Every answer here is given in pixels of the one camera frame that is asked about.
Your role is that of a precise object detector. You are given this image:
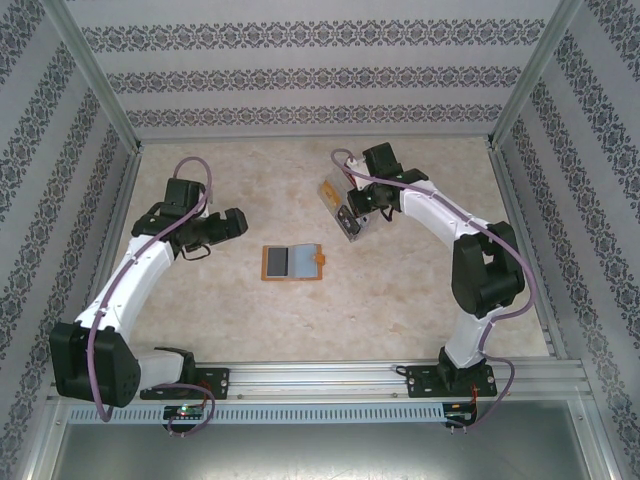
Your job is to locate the black credit card white print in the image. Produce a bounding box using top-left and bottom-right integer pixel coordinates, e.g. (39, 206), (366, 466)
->
(336, 206), (362, 237)

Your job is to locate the grey credit card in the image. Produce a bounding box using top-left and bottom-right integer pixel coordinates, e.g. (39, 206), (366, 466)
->
(266, 247), (292, 278)

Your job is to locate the orange card holder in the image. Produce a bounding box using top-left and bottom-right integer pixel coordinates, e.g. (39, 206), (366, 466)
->
(259, 242), (327, 283)

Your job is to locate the gold credit card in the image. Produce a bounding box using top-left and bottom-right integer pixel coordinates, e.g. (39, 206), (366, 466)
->
(318, 180), (342, 206)

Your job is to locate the clear plastic organizer box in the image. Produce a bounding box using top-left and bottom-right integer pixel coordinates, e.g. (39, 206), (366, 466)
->
(316, 168), (376, 245)

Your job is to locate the metal sheet panel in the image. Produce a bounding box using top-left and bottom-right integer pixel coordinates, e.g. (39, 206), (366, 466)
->
(49, 423), (601, 480)

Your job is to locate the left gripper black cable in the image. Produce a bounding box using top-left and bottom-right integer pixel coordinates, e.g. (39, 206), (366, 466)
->
(179, 243), (212, 262)

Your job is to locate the aluminium side rail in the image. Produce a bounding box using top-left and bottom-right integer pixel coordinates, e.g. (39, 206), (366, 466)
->
(68, 147), (147, 365)
(485, 144), (570, 360)

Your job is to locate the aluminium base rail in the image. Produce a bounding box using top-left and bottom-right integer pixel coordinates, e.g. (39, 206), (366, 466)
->
(47, 360), (594, 402)

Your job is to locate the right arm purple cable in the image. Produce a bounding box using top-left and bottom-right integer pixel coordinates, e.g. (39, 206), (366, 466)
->
(330, 147), (540, 436)

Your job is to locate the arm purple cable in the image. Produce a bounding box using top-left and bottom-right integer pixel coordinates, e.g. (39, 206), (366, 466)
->
(330, 147), (540, 436)
(88, 156), (217, 440)

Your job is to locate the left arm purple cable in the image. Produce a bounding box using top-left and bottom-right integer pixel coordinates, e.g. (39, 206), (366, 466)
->
(88, 156), (217, 440)

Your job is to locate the aluminium frame post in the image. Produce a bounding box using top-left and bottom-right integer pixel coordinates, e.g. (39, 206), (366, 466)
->
(17, 394), (71, 480)
(48, 0), (145, 157)
(485, 0), (587, 151)
(567, 397), (619, 480)

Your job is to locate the slotted grey cable duct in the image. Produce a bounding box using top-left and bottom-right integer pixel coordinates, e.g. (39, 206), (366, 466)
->
(67, 402), (447, 424)

